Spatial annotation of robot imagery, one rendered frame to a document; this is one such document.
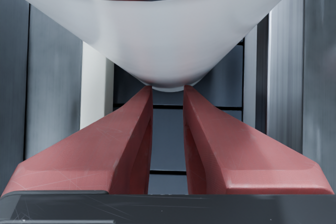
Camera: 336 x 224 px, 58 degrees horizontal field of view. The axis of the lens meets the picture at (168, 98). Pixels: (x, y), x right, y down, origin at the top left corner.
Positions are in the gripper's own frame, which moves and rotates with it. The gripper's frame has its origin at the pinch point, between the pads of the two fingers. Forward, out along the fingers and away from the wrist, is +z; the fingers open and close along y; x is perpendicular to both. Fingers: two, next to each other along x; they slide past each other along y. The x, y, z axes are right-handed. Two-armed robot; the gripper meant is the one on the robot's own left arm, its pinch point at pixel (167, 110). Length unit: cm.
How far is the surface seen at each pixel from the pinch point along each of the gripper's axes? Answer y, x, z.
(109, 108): 3.0, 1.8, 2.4
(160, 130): 0.5, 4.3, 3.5
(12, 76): 10.7, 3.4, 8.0
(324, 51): -11.7, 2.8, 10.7
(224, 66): -3.3, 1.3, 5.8
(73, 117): 7.2, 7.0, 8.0
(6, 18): 10.6, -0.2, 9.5
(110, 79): 2.9, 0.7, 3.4
